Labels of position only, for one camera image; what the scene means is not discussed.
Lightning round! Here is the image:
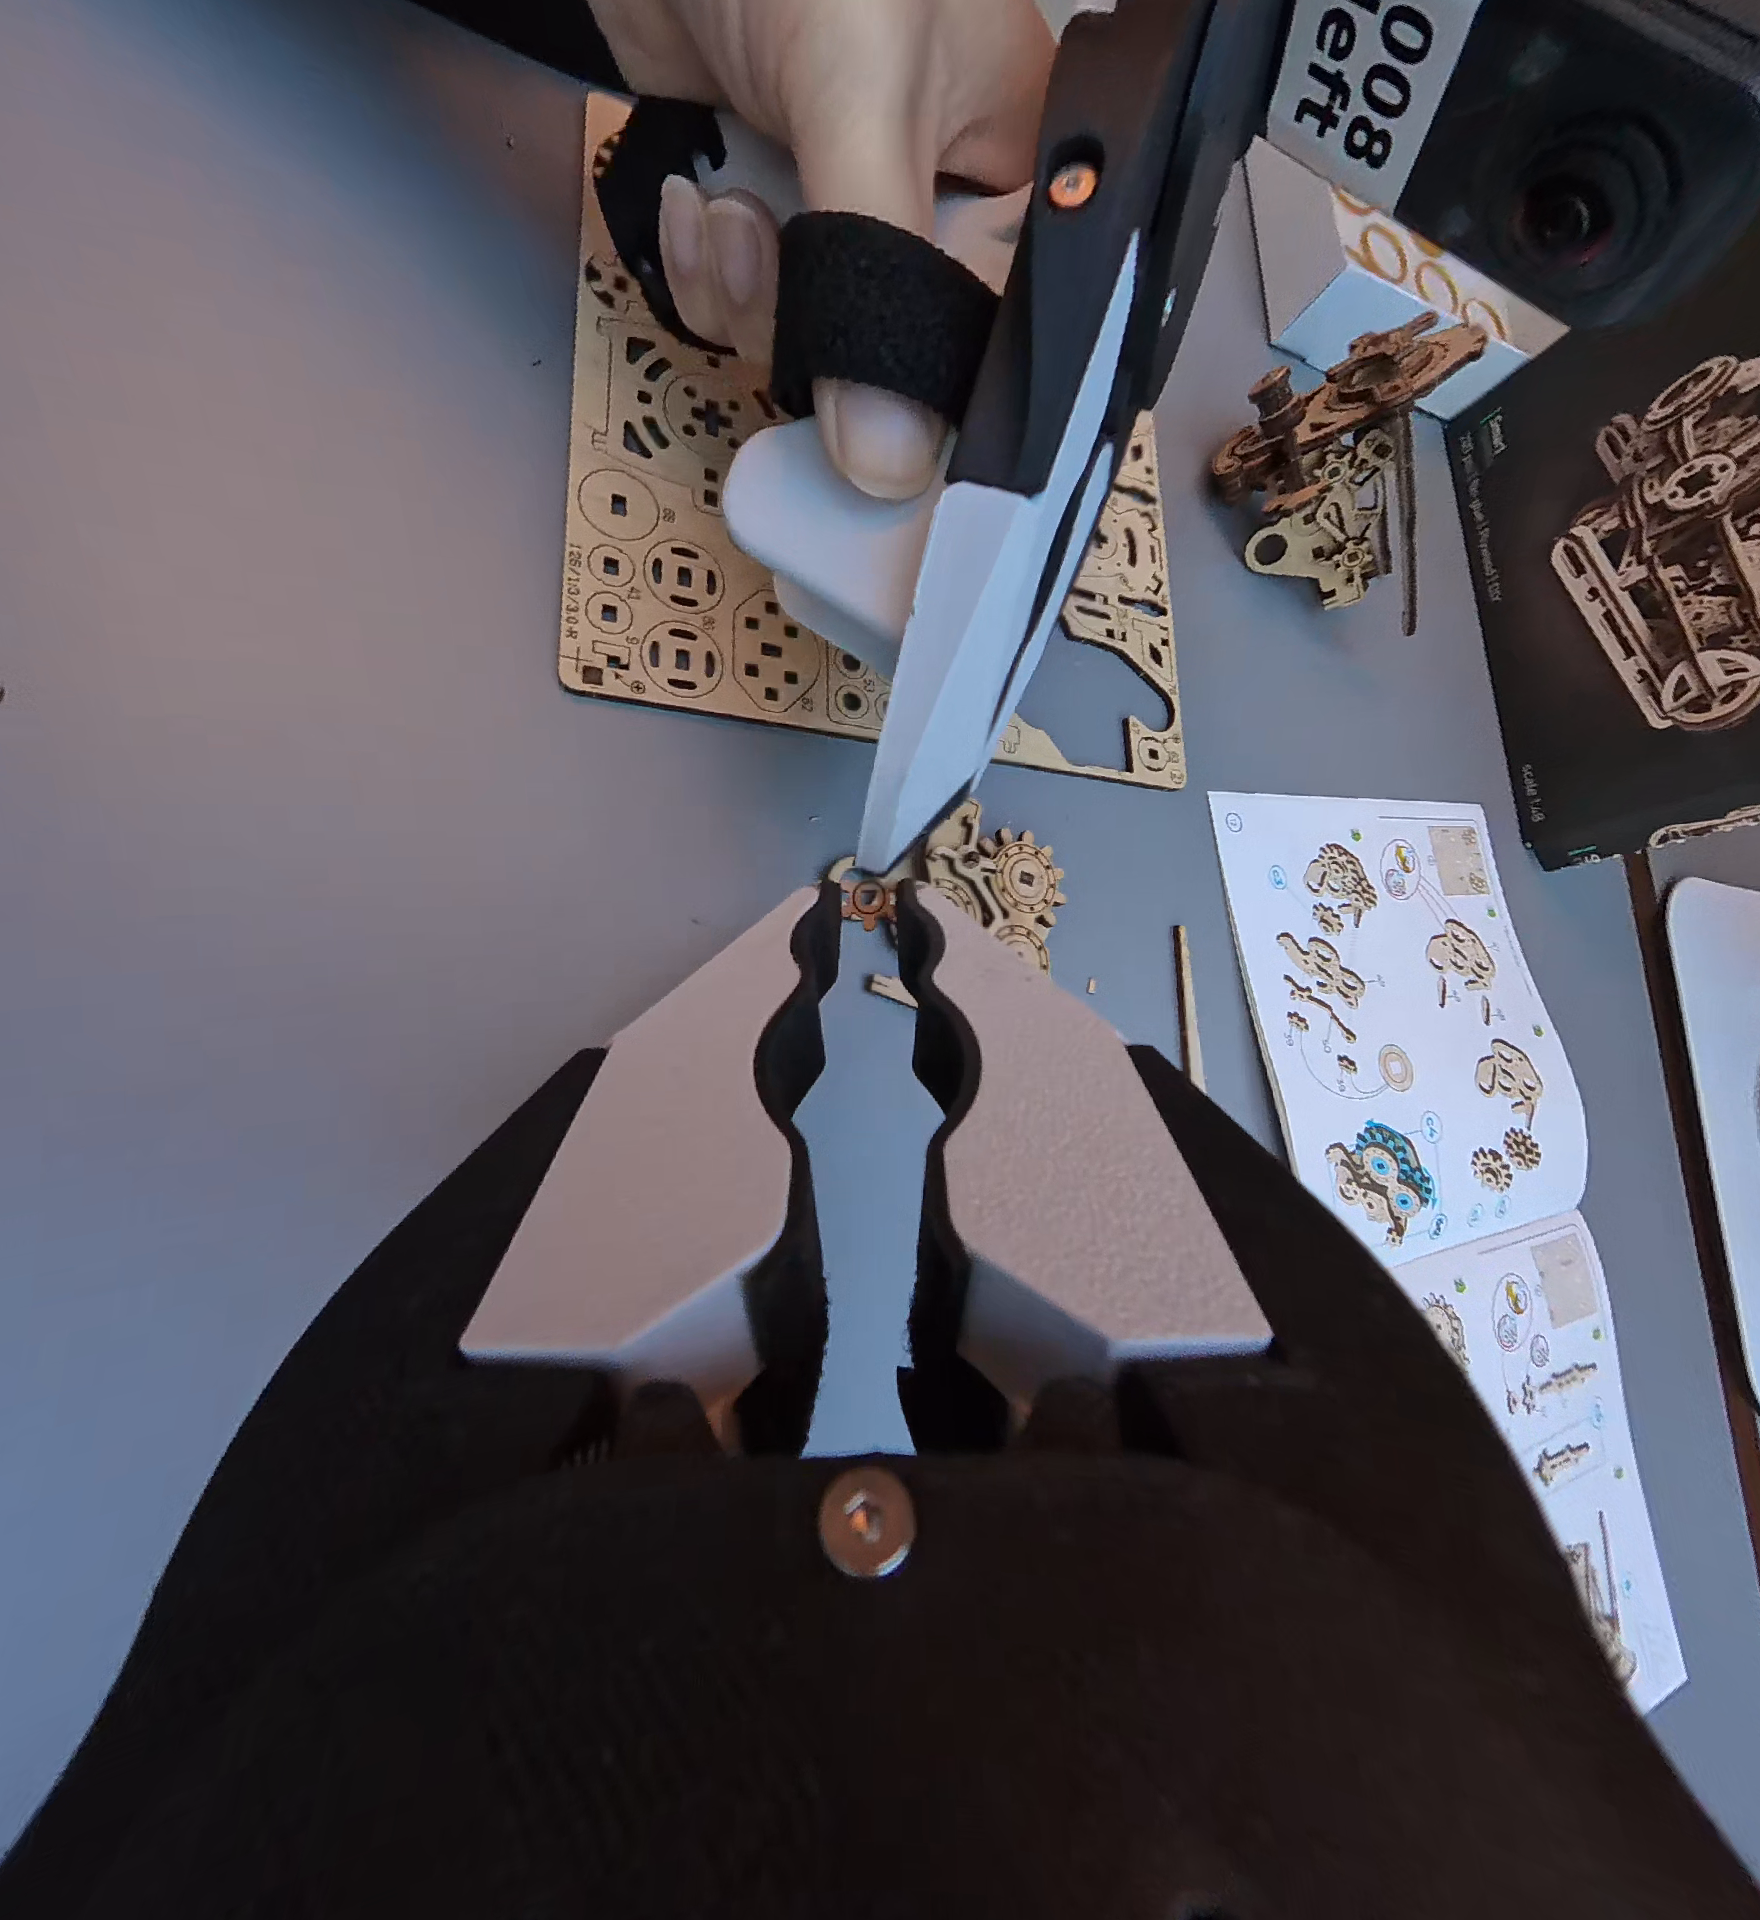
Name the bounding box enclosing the white cardboard box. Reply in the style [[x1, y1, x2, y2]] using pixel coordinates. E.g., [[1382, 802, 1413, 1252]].
[[1239, 140, 1572, 421]]

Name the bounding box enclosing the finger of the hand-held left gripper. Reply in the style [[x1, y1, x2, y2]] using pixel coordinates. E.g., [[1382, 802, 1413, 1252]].
[[852, 269, 1142, 879], [974, 412, 1164, 809]]

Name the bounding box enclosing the person's left hand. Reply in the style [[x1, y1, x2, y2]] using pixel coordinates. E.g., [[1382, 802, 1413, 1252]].
[[587, 0, 1062, 504]]

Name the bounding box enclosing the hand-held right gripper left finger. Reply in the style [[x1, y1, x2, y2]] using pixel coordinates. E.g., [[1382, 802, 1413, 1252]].
[[458, 880, 841, 1453]]

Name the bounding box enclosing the black product box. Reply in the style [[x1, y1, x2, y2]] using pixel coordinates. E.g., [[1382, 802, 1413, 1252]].
[[1441, 166, 1760, 871]]

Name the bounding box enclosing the white instruction booklet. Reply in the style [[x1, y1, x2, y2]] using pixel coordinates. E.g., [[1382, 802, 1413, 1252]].
[[1207, 791, 1690, 1713]]

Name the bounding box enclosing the white rounded pad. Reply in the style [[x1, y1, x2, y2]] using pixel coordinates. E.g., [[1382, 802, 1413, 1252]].
[[1664, 876, 1760, 1440]]

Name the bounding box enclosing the wooden gear assembly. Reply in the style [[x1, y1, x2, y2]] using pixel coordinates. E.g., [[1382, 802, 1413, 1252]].
[[821, 802, 1069, 1011]]

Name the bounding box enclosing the dark wooden model mechanism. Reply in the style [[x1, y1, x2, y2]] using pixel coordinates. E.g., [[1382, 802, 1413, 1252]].
[[1210, 313, 1490, 638]]

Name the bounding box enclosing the wooden laser-cut parts sheet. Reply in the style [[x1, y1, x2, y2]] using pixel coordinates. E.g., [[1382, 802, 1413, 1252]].
[[556, 90, 1189, 793]]

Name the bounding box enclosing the grey desk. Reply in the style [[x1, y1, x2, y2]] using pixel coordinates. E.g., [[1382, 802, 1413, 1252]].
[[0, 0, 1760, 1920]]

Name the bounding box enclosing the yellow rubber band bundle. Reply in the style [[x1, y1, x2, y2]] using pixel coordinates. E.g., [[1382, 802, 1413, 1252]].
[[1331, 180, 1514, 355]]

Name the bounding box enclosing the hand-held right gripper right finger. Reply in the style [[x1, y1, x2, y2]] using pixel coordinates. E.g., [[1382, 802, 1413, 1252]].
[[890, 880, 1278, 1453]]

